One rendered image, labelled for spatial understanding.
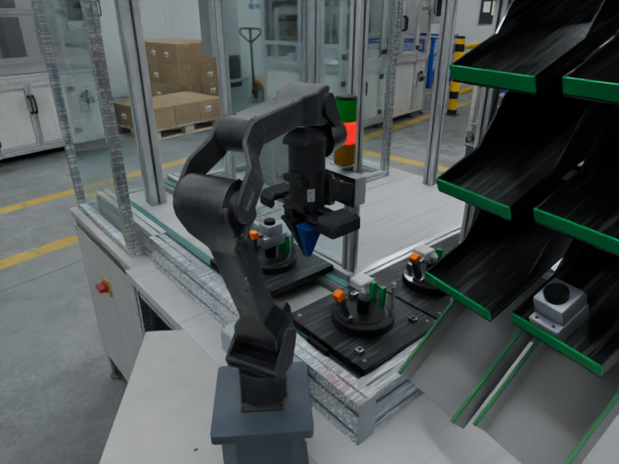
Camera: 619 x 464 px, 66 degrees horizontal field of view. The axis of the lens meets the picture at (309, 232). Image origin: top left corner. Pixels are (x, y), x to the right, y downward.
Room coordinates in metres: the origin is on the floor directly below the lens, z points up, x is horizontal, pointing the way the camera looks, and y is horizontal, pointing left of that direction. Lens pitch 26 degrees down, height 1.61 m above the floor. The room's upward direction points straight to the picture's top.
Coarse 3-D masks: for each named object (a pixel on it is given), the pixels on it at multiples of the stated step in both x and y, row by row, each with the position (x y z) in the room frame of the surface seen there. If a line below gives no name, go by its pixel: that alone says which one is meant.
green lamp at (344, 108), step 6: (336, 102) 1.09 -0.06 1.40; (342, 102) 1.08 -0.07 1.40; (348, 102) 1.07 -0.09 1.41; (354, 102) 1.08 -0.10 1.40; (342, 108) 1.08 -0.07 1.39; (348, 108) 1.08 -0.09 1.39; (354, 108) 1.08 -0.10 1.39; (342, 114) 1.08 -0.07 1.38; (348, 114) 1.08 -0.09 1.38; (354, 114) 1.08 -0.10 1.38; (342, 120) 1.08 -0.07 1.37; (348, 120) 1.08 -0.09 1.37; (354, 120) 1.08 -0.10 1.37
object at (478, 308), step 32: (544, 192) 0.79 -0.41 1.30; (480, 224) 0.73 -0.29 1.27; (512, 224) 0.74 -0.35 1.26; (448, 256) 0.70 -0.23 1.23; (480, 256) 0.69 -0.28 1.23; (512, 256) 0.67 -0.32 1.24; (544, 256) 0.62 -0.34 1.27; (448, 288) 0.63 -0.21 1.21; (480, 288) 0.63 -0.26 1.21; (512, 288) 0.59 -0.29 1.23
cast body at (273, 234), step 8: (264, 224) 1.13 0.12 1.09; (272, 224) 1.12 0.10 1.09; (280, 224) 1.13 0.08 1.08; (264, 232) 1.12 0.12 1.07; (272, 232) 1.11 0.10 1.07; (280, 232) 1.13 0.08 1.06; (264, 240) 1.10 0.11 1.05; (272, 240) 1.11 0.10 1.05; (280, 240) 1.13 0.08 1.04; (264, 248) 1.10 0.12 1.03
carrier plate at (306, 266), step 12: (300, 252) 1.19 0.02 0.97; (300, 264) 1.12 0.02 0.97; (312, 264) 1.12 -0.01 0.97; (324, 264) 1.12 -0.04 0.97; (264, 276) 1.06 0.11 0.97; (276, 276) 1.06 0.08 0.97; (288, 276) 1.06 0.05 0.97; (300, 276) 1.06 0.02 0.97; (312, 276) 1.08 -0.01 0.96; (276, 288) 1.00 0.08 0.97; (288, 288) 1.02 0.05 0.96
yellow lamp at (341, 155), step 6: (354, 144) 1.09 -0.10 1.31; (336, 150) 1.08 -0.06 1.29; (342, 150) 1.08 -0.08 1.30; (348, 150) 1.08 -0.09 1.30; (354, 150) 1.09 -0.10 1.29; (336, 156) 1.08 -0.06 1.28; (342, 156) 1.08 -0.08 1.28; (348, 156) 1.08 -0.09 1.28; (354, 156) 1.09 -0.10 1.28; (336, 162) 1.08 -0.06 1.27; (342, 162) 1.08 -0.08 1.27; (348, 162) 1.08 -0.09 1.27; (354, 162) 1.09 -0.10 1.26
